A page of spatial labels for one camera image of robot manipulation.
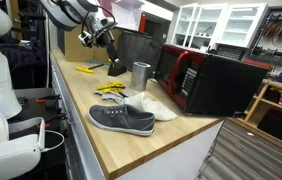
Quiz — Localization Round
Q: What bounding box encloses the black grid crate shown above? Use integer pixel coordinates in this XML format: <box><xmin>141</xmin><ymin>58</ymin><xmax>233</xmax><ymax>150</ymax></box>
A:
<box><xmin>215</xmin><ymin>44</ymin><xmax>246</xmax><ymax>62</ymax></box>

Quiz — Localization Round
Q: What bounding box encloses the white cable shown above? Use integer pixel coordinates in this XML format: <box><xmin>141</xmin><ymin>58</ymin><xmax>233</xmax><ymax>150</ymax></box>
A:
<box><xmin>41</xmin><ymin>129</ymin><xmax>66</xmax><ymax>153</ymax></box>

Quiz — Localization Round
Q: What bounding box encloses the red and black microwave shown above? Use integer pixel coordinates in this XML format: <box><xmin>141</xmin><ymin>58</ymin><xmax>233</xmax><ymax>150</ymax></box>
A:
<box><xmin>154</xmin><ymin>43</ymin><xmax>271</xmax><ymax>118</ymax></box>

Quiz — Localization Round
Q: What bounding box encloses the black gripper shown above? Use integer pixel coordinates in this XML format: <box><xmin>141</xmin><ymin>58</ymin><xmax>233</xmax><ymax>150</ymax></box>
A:
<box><xmin>95</xmin><ymin>29</ymin><xmax>121</xmax><ymax>65</ymax></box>

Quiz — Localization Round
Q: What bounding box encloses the black storage bin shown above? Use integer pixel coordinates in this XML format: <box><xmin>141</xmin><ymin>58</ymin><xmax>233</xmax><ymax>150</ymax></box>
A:
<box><xmin>256</xmin><ymin>109</ymin><xmax>282</xmax><ymax>143</ymax></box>

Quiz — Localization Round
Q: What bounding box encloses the wooden shelf unit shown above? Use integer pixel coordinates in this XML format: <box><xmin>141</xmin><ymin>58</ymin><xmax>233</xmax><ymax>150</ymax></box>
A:
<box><xmin>229</xmin><ymin>79</ymin><xmax>282</xmax><ymax>153</ymax></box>

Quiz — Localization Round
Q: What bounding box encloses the blue handled tool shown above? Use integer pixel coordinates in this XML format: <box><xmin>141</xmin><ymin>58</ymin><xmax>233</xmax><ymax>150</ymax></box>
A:
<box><xmin>86</xmin><ymin>59</ymin><xmax>110</xmax><ymax>67</ymax></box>

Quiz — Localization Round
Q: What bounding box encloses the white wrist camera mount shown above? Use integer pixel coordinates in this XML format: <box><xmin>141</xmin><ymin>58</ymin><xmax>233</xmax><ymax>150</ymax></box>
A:
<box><xmin>77</xmin><ymin>31</ymin><xmax>94</xmax><ymax>48</ymax></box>

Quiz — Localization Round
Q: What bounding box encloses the white crumpled cloth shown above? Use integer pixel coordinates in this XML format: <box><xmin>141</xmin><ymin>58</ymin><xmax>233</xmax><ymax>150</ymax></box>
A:
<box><xmin>122</xmin><ymin>92</ymin><xmax>179</xmax><ymax>122</ymax></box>

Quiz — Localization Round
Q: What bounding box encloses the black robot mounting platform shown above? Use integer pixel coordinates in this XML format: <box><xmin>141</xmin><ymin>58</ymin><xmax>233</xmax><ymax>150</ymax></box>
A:
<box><xmin>13</xmin><ymin>87</ymin><xmax>71</xmax><ymax>180</ymax></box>

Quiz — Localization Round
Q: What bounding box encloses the dark grey fabric bin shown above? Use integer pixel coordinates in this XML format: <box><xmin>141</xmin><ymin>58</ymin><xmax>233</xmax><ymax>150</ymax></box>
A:
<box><xmin>115</xmin><ymin>30</ymin><xmax>165</xmax><ymax>73</ymax></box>

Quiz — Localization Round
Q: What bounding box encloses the long yellow T-handle hex wrench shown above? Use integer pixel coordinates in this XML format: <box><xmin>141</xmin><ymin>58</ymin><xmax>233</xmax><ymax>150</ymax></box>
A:
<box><xmin>75</xmin><ymin>63</ymin><xmax>105</xmax><ymax>75</ymax></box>

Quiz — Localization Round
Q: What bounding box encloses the red cylinder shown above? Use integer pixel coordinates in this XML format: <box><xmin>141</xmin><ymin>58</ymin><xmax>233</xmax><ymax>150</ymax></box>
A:
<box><xmin>138</xmin><ymin>12</ymin><xmax>147</xmax><ymax>33</ymax></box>

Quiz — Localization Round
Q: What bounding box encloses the grey canvas sneaker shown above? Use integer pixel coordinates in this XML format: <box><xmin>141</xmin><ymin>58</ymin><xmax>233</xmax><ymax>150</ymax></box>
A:
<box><xmin>87</xmin><ymin>103</ymin><xmax>156</xmax><ymax>137</ymax></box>

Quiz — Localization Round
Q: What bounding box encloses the metal cylinder can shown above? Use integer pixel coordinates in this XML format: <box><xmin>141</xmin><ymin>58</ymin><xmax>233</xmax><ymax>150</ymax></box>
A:
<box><xmin>129</xmin><ymin>61</ymin><xmax>153</xmax><ymax>92</ymax></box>

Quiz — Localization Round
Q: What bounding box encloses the yellow T-handle wrench thick shaft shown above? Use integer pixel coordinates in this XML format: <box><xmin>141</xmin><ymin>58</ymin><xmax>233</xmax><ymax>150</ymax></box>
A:
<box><xmin>102</xmin><ymin>86</ymin><xmax>130</xmax><ymax>98</ymax></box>
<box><xmin>96</xmin><ymin>84</ymin><xmax>113</xmax><ymax>91</ymax></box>

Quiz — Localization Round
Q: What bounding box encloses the black clamp orange tip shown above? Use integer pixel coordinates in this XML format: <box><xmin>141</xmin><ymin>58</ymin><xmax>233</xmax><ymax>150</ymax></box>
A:
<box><xmin>35</xmin><ymin>112</ymin><xmax>70</xmax><ymax>130</ymax></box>
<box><xmin>35</xmin><ymin>94</ymin><xmax>62</xmax><ymax>105</ymax></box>

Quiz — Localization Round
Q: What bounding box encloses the white workbench base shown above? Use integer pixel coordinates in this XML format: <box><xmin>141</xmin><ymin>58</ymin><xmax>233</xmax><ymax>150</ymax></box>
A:
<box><xmin>49</xmin><ymin>53</ymin><xmax>225</xmax><ymax>180</ymax></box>

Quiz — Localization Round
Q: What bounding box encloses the black wedge wrench stand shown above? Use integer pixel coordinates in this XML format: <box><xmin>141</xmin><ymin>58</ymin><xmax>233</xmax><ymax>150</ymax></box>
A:
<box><xmin>106</xmin><ymin>63</ymin><xmax>127</xmax><ymax>78</ymax></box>

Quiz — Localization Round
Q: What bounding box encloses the white glass door cabinet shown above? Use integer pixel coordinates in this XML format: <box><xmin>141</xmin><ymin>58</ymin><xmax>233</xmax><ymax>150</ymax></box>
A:
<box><xmin>171</xmin><ymin>2</ymin><xmax>269</xmax><ymax>52</ymax></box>

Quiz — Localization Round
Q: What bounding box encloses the large cardboard box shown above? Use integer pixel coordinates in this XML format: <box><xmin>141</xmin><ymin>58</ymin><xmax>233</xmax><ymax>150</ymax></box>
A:
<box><xmin>56</xmin><ymin>16</ymin><xmax>123</xmax><ymax>63</ymax></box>

